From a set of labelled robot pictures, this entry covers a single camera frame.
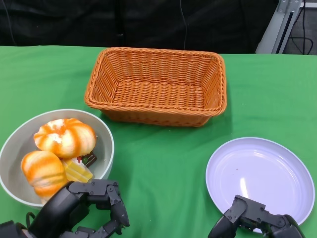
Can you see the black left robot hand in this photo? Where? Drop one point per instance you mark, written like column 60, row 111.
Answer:
column 64, row 205

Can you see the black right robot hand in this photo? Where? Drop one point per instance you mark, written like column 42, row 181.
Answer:
column 237, row 218

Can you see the oval orange striped bread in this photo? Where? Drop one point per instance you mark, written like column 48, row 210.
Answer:
column 42, row 171

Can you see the grey-green bowl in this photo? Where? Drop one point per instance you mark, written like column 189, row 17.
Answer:
column 104, row 138

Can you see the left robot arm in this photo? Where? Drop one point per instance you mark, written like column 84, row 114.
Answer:
column 10, row 230

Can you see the yellow layered cake slice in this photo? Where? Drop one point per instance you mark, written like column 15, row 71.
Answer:
column 76, row 172

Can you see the chocolate cake piece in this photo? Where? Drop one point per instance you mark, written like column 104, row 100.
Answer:
column 90, row 160

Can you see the pale lavender plate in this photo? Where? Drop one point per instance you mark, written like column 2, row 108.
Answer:
column 260, row 168

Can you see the orange wicker basket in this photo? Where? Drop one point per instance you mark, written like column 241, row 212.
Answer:
column 158, row 94

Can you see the green tablecloth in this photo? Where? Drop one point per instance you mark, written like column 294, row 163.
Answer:
column 37, row 81

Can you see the black stand pole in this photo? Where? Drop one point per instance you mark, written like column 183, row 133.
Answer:
column 120, row 34

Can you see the black backdrop cloth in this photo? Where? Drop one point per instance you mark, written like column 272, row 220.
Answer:
column 74, row 22

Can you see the grey aluminium frame post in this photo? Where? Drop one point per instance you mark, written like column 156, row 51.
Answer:
column 277, row 32

